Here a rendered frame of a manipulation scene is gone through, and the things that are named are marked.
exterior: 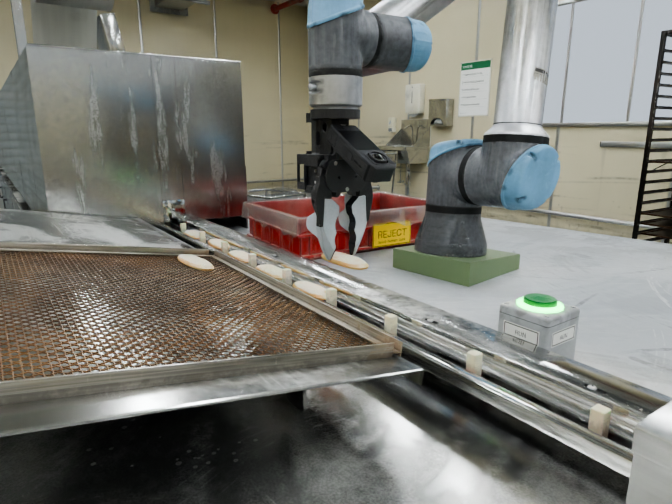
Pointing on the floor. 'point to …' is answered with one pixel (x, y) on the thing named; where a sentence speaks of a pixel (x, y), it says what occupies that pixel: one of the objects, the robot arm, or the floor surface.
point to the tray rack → (656, 161)
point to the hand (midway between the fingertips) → (343, 250)
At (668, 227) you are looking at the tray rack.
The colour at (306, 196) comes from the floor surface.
